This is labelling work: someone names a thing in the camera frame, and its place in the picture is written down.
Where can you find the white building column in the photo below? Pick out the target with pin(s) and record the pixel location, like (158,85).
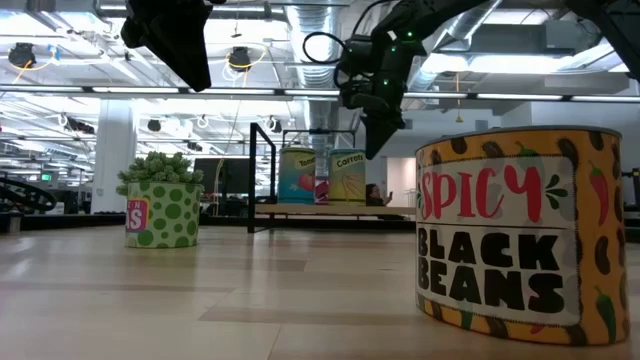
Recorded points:
(112,150)

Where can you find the black table edge frame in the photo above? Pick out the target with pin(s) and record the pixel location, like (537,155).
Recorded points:
(75,221)

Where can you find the black computer monitor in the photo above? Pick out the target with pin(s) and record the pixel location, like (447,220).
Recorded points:
(230,175)

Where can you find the wooden shelf with black frame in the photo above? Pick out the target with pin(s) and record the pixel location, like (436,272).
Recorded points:
(300,210)

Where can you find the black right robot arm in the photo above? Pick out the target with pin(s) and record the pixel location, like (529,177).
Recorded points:
(430,12)

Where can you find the spicy black beans can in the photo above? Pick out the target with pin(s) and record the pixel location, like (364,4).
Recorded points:
(500,250)

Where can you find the green plant in patterned pot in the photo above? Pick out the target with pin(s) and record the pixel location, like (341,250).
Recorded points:
(160,167)

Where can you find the green dotted peas can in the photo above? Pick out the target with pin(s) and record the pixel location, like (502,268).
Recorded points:
(170,220)

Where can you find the blue tomatoes can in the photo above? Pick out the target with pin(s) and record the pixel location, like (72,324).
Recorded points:
(295,175)

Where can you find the person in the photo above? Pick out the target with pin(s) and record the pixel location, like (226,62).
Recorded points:
(374,196)

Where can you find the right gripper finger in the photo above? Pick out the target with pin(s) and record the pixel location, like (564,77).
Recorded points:
(377,135)

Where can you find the yellow carrots can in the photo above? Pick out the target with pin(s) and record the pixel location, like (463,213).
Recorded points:
(345,180)

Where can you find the silver round ventilation duct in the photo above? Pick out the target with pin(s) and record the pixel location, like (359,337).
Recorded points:
(470,22)
(312,15)

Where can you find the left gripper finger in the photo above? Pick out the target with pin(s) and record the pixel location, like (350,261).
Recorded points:
(192,60)

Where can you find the long ceiling light rail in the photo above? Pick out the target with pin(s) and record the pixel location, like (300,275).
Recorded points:
(135,90)

